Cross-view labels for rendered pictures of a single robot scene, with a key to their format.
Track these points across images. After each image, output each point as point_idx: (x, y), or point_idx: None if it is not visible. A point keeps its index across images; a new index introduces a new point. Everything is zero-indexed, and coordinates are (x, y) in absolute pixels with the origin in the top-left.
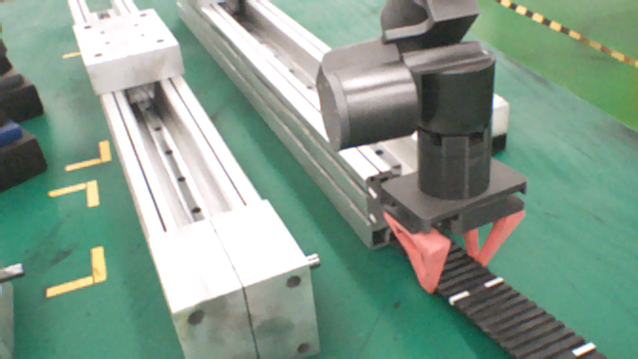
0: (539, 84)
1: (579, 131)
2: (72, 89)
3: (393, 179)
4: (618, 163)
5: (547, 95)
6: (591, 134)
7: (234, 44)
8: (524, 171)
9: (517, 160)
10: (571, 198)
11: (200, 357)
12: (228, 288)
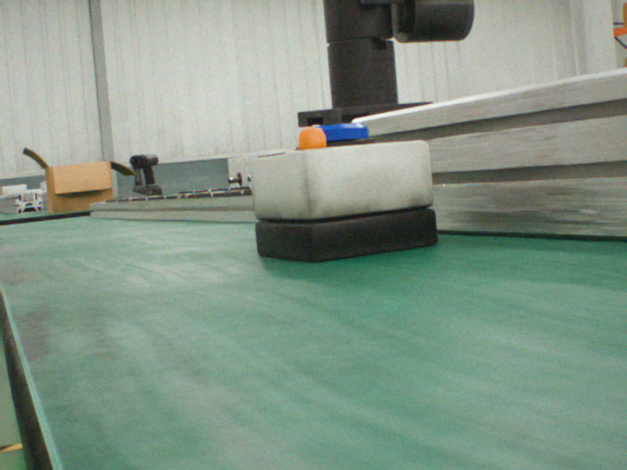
0: (53, 311)
1: (98, 275)
2: None
3: (422, 102)
4: (96, 265)
5: (73, 298)
6: (84, 275)
7: None
8: (245, 250)
9: (246, 253)
10: (203, 248)
11: None
12: None
